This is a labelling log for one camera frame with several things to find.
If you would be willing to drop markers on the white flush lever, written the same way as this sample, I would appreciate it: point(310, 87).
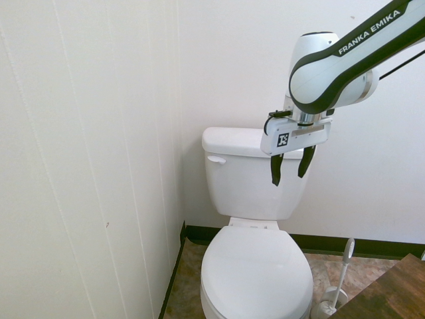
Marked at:
point(216, 159)

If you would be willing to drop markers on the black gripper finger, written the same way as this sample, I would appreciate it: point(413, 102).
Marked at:
point(305, 163)
point(276, 169)

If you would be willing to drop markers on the white toilet brush holder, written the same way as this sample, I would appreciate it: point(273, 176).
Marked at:
point(327, 304)

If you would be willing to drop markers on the white toilet bowl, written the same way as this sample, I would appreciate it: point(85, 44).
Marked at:
point(229, 307)

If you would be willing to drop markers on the white toilet tank lid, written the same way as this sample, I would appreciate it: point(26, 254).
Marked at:
point(232, 141)

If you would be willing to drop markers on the white Franka Emika robot arm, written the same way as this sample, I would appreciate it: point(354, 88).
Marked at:
point(335, 73)

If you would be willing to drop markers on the white toilet brush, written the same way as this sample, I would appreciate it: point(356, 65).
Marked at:
point(342, 269)

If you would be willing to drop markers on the white gripper body with marker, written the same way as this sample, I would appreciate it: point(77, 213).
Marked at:
point(292, 136)

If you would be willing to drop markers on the white toilet tank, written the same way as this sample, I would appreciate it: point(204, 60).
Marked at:
point(255, 186)

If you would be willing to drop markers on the dark wooden table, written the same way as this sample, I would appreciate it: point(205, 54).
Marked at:
point(385, 292)

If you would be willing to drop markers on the white toilet seat lid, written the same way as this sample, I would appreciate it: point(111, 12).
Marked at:
point(254, 266)

